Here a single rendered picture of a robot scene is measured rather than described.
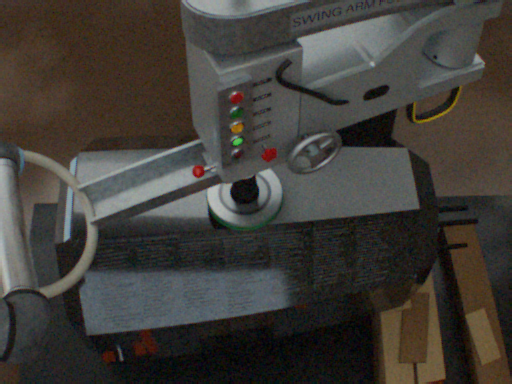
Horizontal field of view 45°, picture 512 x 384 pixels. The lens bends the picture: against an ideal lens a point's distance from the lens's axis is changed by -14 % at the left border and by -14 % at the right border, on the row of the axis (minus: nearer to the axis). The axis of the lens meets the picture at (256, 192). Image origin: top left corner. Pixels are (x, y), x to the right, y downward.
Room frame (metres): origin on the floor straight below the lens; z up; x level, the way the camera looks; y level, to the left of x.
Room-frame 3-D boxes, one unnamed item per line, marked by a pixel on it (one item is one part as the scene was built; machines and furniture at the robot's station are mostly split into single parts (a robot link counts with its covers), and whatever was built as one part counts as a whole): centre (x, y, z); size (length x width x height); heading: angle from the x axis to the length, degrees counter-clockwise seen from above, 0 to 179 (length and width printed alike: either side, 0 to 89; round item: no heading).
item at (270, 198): (1.09, 0.03, 0.86); 0.21 x 0.21 x 0.01
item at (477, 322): (0.85, -0.94, 0.11); 0.25 x 0.10 x 0.01; 15
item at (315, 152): (1.03, -0.13, 1.18); 0.15 x 0.10 x 0.15; 115
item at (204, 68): (1.12, -0.04, 1.30); 0.36 x 0.22 x 0.45; 115
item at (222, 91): (0.96, 0.05, 1.35); 0.08 x 0.03 x 0.28; 115
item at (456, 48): (1.37, -0.57, 1.33); 0.19 x 0.19 x 0.20
